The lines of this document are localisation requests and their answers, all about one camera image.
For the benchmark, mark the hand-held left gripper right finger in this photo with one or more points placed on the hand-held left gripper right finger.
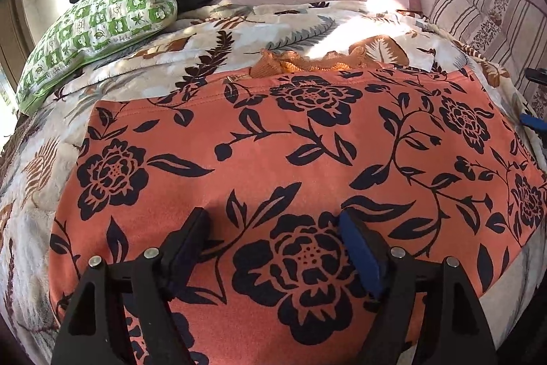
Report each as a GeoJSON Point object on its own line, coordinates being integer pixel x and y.
{"type": "Point", "coordinates": [361, 254]}

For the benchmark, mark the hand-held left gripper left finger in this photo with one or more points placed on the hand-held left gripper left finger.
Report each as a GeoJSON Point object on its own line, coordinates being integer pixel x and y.
{"type": "Point", "coordinates": [183, 266]}

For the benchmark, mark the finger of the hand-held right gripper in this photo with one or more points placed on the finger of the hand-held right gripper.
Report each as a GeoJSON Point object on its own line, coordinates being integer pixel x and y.
{"type": "Point", "coordinates": [537, 74]}
{"type": "Point", "coordinates": [532, 122]}

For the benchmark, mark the orange floral shirt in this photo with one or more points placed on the orange floral shirt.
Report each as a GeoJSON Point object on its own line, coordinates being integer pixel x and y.
{"type": "Point", "coordinates": [299, 159]}

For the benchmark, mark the striped floral quilt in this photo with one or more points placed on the striped floral quilt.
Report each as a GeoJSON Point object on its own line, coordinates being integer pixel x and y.
{"type": "Point", "coordinates": [483, 14]}

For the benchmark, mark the leaf print fleece blanket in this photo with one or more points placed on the leaf print fleece blanket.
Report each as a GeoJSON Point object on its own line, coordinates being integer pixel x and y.
{"type": "Point", "coordinates": [141, 61]}

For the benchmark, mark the green checkered pillow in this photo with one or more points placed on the green checkered pillow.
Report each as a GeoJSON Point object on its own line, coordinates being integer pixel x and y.
{"type": "Point", "coordinates": [98, 23]}

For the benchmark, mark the wooden door frame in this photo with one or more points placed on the wooden door frame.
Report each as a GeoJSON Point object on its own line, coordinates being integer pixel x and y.
{"type": "Point", "coordinates": [13, 31]}

